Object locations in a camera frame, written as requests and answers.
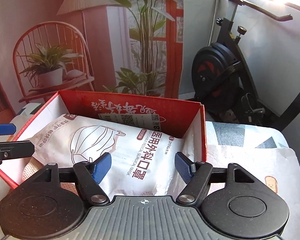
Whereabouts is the white surgical mask bag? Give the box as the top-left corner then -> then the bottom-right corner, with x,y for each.
30,114 -> 194,198

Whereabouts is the pink knitted cloth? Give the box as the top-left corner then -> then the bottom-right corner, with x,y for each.
22,157 -> 78,195

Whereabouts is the living room backdrop poster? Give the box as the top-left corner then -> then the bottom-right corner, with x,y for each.
0,0 -> 184,123

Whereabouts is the red strawberry cardboard box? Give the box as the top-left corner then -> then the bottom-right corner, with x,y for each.
0,91 -> 206,187

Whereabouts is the white patterned bed sheet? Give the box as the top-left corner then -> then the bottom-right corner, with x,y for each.
0,102 -> 300,240

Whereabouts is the black exercise bike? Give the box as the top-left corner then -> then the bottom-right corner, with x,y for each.
191,0 -> 300,131

